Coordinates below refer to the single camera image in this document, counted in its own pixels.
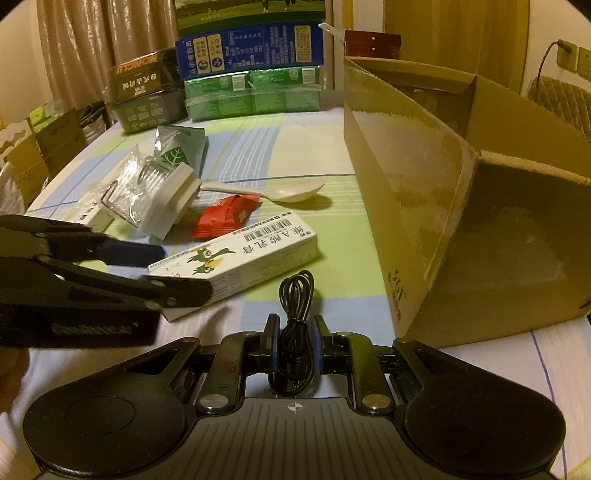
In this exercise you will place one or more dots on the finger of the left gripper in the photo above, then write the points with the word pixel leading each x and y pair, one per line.
pixel 88 246
pixel 167 292

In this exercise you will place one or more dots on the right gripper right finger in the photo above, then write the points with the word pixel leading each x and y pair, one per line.
pixel 354 356

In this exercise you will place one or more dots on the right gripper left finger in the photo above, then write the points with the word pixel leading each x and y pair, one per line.
pixel 237 357

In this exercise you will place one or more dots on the long white medicine box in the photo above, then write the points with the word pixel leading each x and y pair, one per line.
pixel 246 257

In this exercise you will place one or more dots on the person's left hand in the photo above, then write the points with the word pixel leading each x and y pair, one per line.
pixel 14 364

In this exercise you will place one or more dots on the white green ointment box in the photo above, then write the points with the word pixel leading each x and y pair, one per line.
pixel 89 212

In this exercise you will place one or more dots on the clear plastic blister pack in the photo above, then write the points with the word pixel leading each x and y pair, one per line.
pixel 127 191

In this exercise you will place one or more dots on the red snack packet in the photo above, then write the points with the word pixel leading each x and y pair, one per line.
pixel 223 217

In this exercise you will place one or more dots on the brown cardboard pieces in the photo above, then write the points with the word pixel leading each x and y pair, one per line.
pixel 35 150

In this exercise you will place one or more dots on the white plastic lid piece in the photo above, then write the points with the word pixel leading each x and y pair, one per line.
pixel 164 195

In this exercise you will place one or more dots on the silver green foil pouch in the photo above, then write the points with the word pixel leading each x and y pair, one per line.
pixel 174 145

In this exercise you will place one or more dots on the white plastic spoon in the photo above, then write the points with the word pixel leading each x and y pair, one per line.
pixel 292 193

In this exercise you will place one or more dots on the dark green Hongli box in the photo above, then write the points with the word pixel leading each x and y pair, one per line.
pixel 146 92

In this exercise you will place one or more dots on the brown cardboard box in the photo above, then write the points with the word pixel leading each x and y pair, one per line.
pixel 478 199

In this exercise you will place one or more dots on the beige curtain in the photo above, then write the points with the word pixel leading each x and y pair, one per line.
pixel 82 40

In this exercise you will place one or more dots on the green drink carton pack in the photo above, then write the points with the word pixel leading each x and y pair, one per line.
pixel 280 90

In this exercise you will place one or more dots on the blue milk carton box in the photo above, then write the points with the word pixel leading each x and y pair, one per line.
pixel 221 37

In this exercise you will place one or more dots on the dark red gift box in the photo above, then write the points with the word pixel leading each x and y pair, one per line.
pixel 372 44

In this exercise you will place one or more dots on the quilted chair back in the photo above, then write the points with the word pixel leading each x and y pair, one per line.
pixel 568 102

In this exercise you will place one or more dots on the wooden door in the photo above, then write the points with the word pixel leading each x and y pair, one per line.
pixel 489 38

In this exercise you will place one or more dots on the wall power socket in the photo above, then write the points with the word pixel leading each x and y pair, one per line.
pixel 567 55

